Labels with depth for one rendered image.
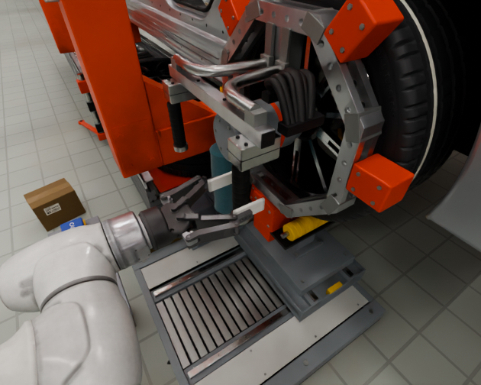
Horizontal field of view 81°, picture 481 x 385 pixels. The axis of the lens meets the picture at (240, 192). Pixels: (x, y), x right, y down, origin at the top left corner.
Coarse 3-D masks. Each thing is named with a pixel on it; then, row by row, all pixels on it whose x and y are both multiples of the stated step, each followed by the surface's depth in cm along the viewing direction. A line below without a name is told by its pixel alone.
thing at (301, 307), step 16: (240, 240) 136; (256, 256) 127; (272, 272) 123; (352, 272) 120; (288, 288) 117; (320, 288) 117; (336, 288) 113; (288, 304) 115; (304, 304) 112; (320, 304) 113
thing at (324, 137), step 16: (256, 48) 84; (304, 48) 95; (304, 64) 73; (256, 96) 98; (320, 96) 72; (320, 112) 74; (336, 112) 70; (320, 128) 76; (304, 144) 86; (336, 144) 73; (272, 160) 101; (288, 160) 102; (304, 160) 103; (320, 160) 82; (336, 160) 104; (288, 176) 97; (304, 176) 97; (320, 176) 83; (304, 192) 90; (320, 192) 84
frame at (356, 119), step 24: (264, 0) 63; (288, 0) 63; (240, 24) 72; (264, 24) 72; (288, 24) 59; (312, 24) 53; (240, 48) 79; (336, 72) 53; (360, 72) 54; (336, 96) 55; (360, 96) 55; (360, 120) 52; (384, 120) 54; (360, 144) 55; (264, 168) 100; (336, 168) 62; (264, 192) 94; (288, 192) 90; (336, 192) 64; (288, 216) 86
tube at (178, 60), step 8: (272, 24) 62; (272, 32) 63; (272, 40) 64; (272, 48) 65; (176, 56) 69; (264, 56) 67; (272, 56) 66; (176, 64) 69; (184, 64) 65; (192, 64) 64; (200, 64) 63; (224, 64) 63; (232, 64) 64; (240, 64) 64; (248, 64) 65; (256, 64) 66; (264, 64) 67; (272, 64) 67; (192, 72) 64; (200, 72) 63; (208, 72) 63; (216, 72) 63; (224, 72) 63; (232, 72) 64; (240, 72) 65
